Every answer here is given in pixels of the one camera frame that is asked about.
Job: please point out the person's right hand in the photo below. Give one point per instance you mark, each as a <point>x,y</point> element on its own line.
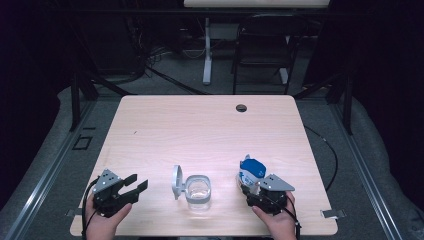
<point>280,226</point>

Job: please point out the white desk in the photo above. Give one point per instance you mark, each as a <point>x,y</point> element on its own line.
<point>207,60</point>

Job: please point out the metal floor rail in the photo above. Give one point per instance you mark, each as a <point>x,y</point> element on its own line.
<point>363,170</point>
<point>50,170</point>

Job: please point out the dark round table grommet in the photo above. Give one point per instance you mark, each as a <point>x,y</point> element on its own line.
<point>241,108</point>

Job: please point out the person's left hand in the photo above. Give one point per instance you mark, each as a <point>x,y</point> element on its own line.
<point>105,225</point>

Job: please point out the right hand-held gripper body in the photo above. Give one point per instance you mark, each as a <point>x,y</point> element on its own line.
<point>270,200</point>

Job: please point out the clear pitcher with grey lid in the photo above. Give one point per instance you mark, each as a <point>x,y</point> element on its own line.
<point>195,188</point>

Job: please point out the black folding chair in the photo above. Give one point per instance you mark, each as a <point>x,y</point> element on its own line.
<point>266,50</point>

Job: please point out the black metal stand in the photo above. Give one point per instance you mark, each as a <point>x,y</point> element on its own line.
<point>75,100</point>
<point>348,106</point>

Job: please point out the grey tape strip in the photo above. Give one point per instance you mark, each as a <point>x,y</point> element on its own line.
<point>333,213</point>
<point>70,213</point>

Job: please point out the blue and white milk pouch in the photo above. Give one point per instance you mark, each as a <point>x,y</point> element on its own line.
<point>251,171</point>

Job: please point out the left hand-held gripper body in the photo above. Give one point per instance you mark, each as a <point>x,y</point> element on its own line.
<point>113,200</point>

